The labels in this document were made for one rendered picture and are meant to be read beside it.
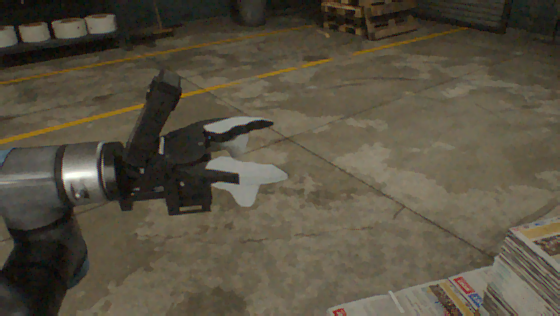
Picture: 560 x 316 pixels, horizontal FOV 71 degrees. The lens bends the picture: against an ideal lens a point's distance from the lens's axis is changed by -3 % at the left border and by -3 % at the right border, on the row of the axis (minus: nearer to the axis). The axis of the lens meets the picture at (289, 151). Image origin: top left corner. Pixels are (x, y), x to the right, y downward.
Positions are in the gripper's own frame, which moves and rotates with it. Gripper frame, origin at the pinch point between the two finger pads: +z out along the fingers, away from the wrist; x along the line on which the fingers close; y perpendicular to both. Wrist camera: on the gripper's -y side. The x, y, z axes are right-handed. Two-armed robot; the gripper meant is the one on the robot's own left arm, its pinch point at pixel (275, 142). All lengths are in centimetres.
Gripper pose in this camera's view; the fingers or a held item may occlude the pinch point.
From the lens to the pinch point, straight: 50.3
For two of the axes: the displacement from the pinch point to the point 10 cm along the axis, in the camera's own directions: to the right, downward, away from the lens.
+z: 9.8, -0.9, 1.7
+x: 1.9, 5.9, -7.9
